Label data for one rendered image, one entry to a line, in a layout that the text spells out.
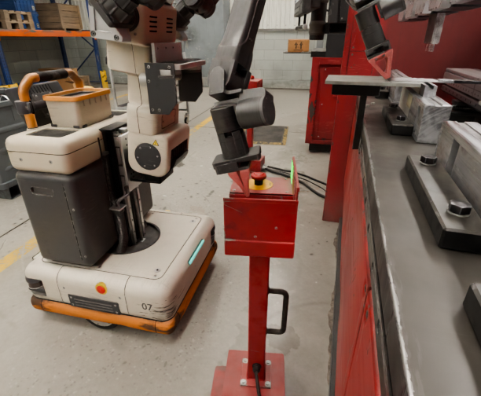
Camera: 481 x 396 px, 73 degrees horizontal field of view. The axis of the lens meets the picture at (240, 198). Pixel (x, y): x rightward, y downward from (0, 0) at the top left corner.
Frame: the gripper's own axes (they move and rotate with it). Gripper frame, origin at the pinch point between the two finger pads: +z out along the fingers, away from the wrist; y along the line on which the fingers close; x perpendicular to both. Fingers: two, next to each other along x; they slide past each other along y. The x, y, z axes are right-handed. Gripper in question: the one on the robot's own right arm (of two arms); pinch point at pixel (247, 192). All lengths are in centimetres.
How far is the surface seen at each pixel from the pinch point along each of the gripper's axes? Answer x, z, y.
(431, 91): 29, -6, 50
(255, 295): 2.9, 32.0, -6.1
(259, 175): 8.6, -0.1, 2.6
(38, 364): 10, 57, -97
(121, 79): 819, -46, -402
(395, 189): -11.9, 0.1, 28.1
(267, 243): -4.6, 11.4, 2.3
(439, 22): 37, -22, 56
